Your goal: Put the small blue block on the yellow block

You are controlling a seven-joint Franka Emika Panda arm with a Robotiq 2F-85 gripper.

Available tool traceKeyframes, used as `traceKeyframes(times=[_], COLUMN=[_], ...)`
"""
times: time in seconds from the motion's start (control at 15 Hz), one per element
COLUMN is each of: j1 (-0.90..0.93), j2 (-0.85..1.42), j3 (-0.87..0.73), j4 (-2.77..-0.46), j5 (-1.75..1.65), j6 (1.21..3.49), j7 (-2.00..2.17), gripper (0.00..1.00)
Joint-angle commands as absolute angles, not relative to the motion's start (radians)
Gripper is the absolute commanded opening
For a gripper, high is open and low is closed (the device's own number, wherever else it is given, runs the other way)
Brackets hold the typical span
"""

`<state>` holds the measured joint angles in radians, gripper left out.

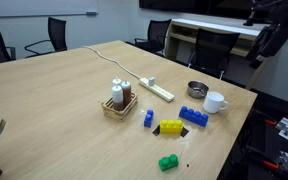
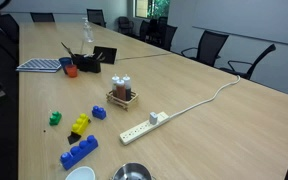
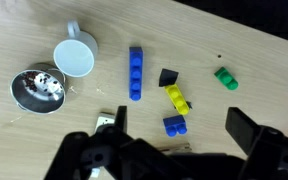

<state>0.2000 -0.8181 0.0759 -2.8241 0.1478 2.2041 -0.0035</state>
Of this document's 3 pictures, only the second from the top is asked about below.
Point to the small blue toy block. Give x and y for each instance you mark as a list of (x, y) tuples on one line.
[(99, 113)]

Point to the yellow toy block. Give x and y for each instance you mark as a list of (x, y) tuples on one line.
[(80, 125)]

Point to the long blue toy block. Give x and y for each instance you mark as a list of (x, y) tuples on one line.
[(78, 152)]

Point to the green toy block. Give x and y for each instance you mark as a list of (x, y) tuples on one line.
[(55, 119)]

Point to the squeeze bottle dark sauce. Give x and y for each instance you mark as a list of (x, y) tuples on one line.
[(127, 86)]

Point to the squeeze bottle reddish brown sauce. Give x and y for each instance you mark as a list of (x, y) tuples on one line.
[(121, 91)]

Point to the small wooden crate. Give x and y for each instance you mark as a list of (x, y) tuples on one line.
[(124, 102)]

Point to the white plug adapter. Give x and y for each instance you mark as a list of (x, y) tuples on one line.
[(153, 118)]

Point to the squeeze bottle mostly white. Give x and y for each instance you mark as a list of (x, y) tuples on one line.
[(114, 82)]

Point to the white power strip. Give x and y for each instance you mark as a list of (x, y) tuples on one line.
[(140, 130)]

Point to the black flat stand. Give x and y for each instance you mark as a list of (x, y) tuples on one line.
[(105, 55)]

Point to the black utensil caddy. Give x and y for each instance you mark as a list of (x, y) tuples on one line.
[(88, 64)]

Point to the metal tongs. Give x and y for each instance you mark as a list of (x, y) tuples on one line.
[(89, 55)]

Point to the orange cup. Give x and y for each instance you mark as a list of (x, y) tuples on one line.
[(71, 71)]

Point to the clear pump bottle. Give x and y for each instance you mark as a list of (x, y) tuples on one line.
[(88, 33)]

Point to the window with green view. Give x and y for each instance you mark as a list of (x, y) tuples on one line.
[(152, 8)]

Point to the steel pot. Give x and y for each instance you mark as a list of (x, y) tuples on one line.
[(132, 172)]

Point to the blue cup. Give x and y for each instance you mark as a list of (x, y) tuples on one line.
[(64, 62)]

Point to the white bowl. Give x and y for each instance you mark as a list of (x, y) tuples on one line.
[(81, 174)]

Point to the checkered blue white book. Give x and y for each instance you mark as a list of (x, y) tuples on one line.
[(39, 65)]

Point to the wall whiteboard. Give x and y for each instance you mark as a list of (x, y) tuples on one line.
[(250, 16)]

